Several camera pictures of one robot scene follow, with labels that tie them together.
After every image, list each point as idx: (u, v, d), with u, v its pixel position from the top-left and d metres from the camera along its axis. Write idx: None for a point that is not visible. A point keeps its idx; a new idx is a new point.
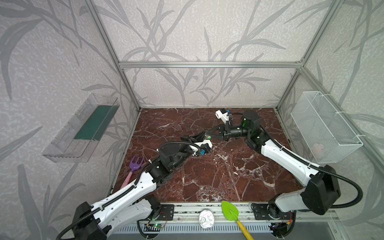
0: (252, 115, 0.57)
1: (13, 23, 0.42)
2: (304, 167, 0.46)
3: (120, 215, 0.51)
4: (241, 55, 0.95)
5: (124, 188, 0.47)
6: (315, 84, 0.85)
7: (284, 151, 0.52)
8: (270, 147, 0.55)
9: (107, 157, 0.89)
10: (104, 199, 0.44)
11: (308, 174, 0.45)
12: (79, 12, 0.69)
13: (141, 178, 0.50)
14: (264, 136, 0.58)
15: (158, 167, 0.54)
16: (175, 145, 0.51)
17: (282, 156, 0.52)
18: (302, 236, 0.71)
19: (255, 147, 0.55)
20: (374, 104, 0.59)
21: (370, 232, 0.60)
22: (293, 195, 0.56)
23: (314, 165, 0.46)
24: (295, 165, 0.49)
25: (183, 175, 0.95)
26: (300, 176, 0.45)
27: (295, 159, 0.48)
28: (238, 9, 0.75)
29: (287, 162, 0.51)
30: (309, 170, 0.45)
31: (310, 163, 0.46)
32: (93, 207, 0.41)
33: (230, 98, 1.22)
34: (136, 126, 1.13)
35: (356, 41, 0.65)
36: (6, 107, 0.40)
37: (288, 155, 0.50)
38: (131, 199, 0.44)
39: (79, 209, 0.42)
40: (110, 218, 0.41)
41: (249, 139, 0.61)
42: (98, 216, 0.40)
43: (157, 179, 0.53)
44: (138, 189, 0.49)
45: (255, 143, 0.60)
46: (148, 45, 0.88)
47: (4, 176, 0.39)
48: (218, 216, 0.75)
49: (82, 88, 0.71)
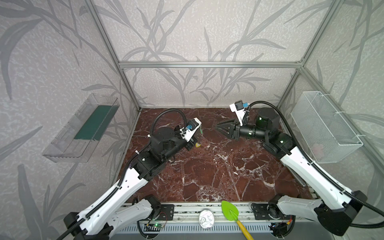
0: (270, 115, 0.48)
1: (13, 23, 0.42)
2: (336, 192, 0.40)
3: (120, 215, 0.51)
4: (241, 55, 0.95)
5: (108, 192, 0.42)
6: (315, 84, 0.85)
7: (313, 168, 0.44)
8: (298, 159, 0.46)
9: (107, 157, 0.89)
10: (89, 207, 0.40)
11: (341, 201, 0.39)
12: (79, 12, 0.69)
13: (126, 176, 0.44)
14: (287, 141, 0.49)
15: (144, 160, 0.46)
16: (169, 131, 0.45)
17: (310, 173, 0.45)
18: (302, 236, 0.71)
19: (276, 153, 0.52)
20: (374, 104, 0.59)
21: (370, 232, 0.60)
22: (302, 205, 0.54)
23: (348, 192, 0.40)
24: (324, 187, 0.42)
25: (183, 175, 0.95)
26: (329, 199, 0.42)
27: (325, 180, 0.42)
28: (238, 9, 0.75)
29: (316, 182, 0.44)
30: (341, 196, 0.40)
31: (344, 188, 0.41)
32: (79, 217, 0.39)
33: (230, 98, 1.22)
34: (136, 126, 1.13)
35: (356, 41, 0.65)
36: (6, 107, 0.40)
37: (318, 174, 0.43)
38: (118, 201, 0.43)
39: (65, 220, 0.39)
40: (99, 224, 0.41)
41: (268, 142, 0.51)
42: (84, 226, 0.38)
43: (144, 173, 0.45)
44: (124, 189, 0.43)
45: (277, 147, 0.50)
46: (148, 45, 0.88)
47: (4, 176, 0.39)
48: (218, 216, 0.75)
49: (82, 88, 0.71)
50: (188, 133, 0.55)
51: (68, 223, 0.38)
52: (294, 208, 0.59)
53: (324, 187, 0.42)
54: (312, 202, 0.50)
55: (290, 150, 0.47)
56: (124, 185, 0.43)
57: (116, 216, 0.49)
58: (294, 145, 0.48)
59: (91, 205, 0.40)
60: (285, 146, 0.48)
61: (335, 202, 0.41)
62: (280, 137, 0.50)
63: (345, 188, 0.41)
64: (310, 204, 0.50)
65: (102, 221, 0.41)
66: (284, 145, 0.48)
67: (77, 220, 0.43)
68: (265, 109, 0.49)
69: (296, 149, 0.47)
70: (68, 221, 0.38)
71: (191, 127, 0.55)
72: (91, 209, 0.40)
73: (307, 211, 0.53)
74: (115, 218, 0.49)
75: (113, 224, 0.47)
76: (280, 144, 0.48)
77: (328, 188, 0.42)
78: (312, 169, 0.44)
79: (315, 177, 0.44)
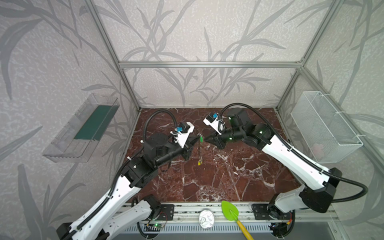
0: (236, 111, 0.52)
1: (13, 23, 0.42)
2: (316, 173, 0.42)
3: (117, 220, 0.51)
4: (241, 55, 0.95)
5: (99, 202, 0.41)
6: (315, 84, 0.85)
7: (293, 153, 0.45)
8: (277, 147, 0.47)
9: (106, 157, 0.88)
10: (81, 217, 0.40)
11: (321, 181, 0.41)
12: (79, 12, 0.69)
13: (117, 185, 0.43)
14: (266, 131, 0.49)
15: (135, 167, 0.45)
16: (162, 136, 0.44)
17: (290, 159, 0.46)
18: (302, 237, 0.71)
19: (257, 144, 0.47)
20: (374, 104, 0.59)
21: (370, 232, 0.60)
22: (291, 194, 0.56)
23: (326, 171, 0.42)
24: (305, 170, 0.44)
25: (183, 175, 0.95)
26: (309, 180, 0.44)
27: (305, 163, 0.44)
28: (238, 9, 0.75)
29: (297, 166, 0.46)
30: (320, 176, 0.41)
31: (322, 168, 0.43)
32: (71, 228, 0.43)
33: (230, 98, 1.22)
34: (136, 126, 1.13)
35: (356, 41, 0.65)
36: (6, 107, 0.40)
37: (296, 157, 0.45)
38: (109, 211, 0.42)
39: (58, 232, 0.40)
40: (93, 234, 0.41)
41: (246, 136, 0.53)
42: (77, 237, 0.38)
43: (136, 181, 0.44)
44: (114, 198, 0.42)
45: (257, 138, 0.49)
46: (148, 44, 0.88)
47: (4, 176, 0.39)
48: (218, 216, 0.75)
49: (82, 88, 0.71)
50: (181, 136, 0.53)
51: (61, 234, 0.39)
52: (288, 201, 0.60)
53: (305, 170, 0.44)
54: (298, 189, 0.50)
55: (270, 140, 0.47)
56: (115, 194, 0.42)
57: (112, 221, 0.50)
58: (273, 133, 0.48)
59: (83, 215, 0.40)
60: (265, 136, 0.47)
61: (316, 184, 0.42)
62: (257, 128, 0.49)
63: (323, 167, 0.43)
64: (297, 192, 0.51)
65: (94, 231, 0.41)
66: (264, 135, 0.48)
67: (69, 232, 0.43)
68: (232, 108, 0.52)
69: (276, 137, 0.48)
70: (61, 233, 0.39)
71: (181, 129, 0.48)
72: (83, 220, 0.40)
73: (297, 200, 0.55)
74: (111, 224, 0.49)
75: (109, 230, 0.47)
76: (260, 135, 0.49)
77: (308, 170, 0.43)
78: (292, 154, 0.45)
79: (295, 162, 0.45)
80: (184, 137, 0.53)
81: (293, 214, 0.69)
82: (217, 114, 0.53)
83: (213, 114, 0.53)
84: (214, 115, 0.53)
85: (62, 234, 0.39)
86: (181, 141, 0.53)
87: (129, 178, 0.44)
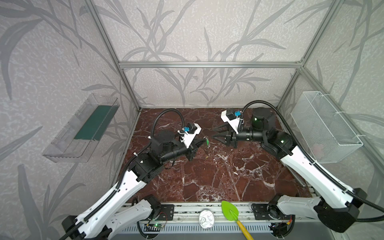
0: (265, 114, 0.47)
1: (13, 23, 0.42)
2: (339, 191, 0.40)
3: (119, 217, 0.51)
4: (241, 55, 0.95)
5: (106, 195, 0.42)
6: (315, 84, 0.85)
7: (315, 167, 0.43)
8: (299, 159, 0.45)
9: (107, 157, 0.89)
10: (88, 210, 0.40)
11: (343, 200, 0.39)
12: (79, 12, 0.69)
13: (124, 179, 0.44)
14: (287, 140, 0.47)
15: (143, 162, 0.46)
16: (170, 134, 0.46)
17: (312, 173, 0.44)
18: (302, 236, 0.71)
19: (277, 152, 0.50)
20: (374, 104, 0.59)
21: (370, 232, 0.60)
22: (302, 204, 0.54)
23: (350, 191, 0.40)
24: (327, 187, 0.42)
25: (183, 175, 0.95)
26: (331, 198, 0.42)
27: (328, 179, 0.42)
28: (238, 9, 0.75)
29: (318, 182, 0.43)
30: (343, 195, 0.39)
31: (347, 188, 0.41)
32: (77, 220, 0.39)
33: (230, 98, 1.22)
34: (136, 126, 1.13)
35: (356, 42, 0.65)
36: (6, 107, 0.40)
37: (319, 173, 0.42)
38: (116, 204, 0.43)
39: (63, 224, 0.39)
40: (98, 227, 0.41)
41: (267, 143, 0.49)
42: (83, 229, 0.38)
43: (142, 175, 0.45)
44: (122, 191, 0.43)
45: (277, 147, 0.47)
46: (148, 45, 0.88)
47: (4, 176, 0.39)
48: (218, 216, 0.75)
49: (82, 88, 0.71)
50: (187, 136, 0.55)
51: (66, 227, 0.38)
52: (294, 206, 0.58)
53: (327, 187, 0.42)
54: (310, 200, 0.50)
55: (291, 150, 0.45)
56: (122, 188, 0.43)
57: (114, 218, 0.49)
58: (295, 144, 0.46)
59: (89, 208, 0.40)
60: (286, 146, 0.46)
61: (338, 202, 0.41)
62: (279, 136, 0.47)
63: (347, 187, 0.41)
64: (309, 202, 0.50)
65: (100, 224, 0.41)
66: (285, 144, 0.46)
67: (75, 224, 0.43)
68: (259, 109, 0.48)
69: (297, 148, 0.46)
70: (66, 225, 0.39)
71: (188, 130, 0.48)
72: (90, 212, 0.40)
73: (307, 208, 0.53)
74: (113, 220, 0.48)
75: (112, 226, 0.47)
76: (281, 144, 0.46)
77: (331, 187, 0.41)
78: (314, 169, 0.43)
79: (317, 177, 0.43)
80: (190, 137, 0.54)
81: (293, 214, 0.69)
82: (240, 112, 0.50)
83: (235, 113, 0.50)
84: (235, 114, 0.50)
85: (68, 226, 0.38)
86: (187, 141, 0.54)
87: (135, 173, 0.45)
